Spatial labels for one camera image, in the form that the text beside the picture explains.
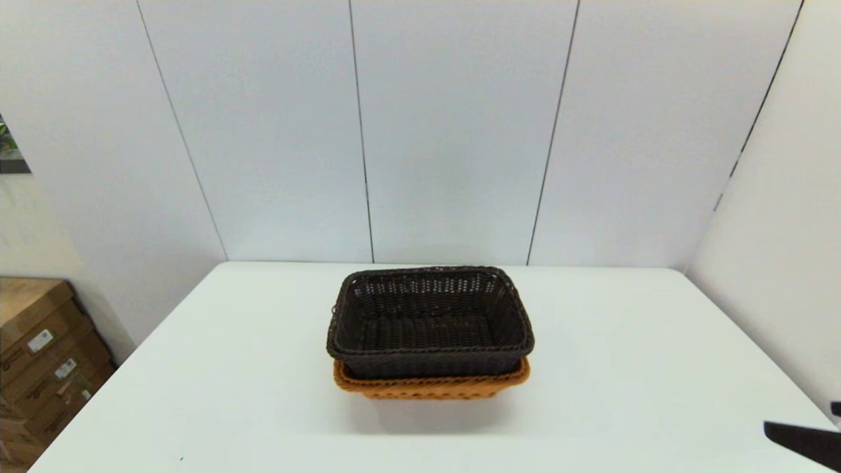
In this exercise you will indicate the orange wicker basket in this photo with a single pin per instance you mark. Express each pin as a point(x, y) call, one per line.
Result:
point(427, 387)

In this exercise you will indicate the plain brown cardboard box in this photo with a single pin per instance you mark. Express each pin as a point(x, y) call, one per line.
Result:
point(16, 450)

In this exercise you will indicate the dark brown wicker basket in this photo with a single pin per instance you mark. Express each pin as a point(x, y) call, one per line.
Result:
point(427, 322)

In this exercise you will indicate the framed wall picture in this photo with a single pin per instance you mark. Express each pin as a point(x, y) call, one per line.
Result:
point(10, 148)

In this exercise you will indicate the labelled brown cardboard box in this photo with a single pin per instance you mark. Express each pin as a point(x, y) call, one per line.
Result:
point(46, 384)
point(62, 414)
point(26, 309)

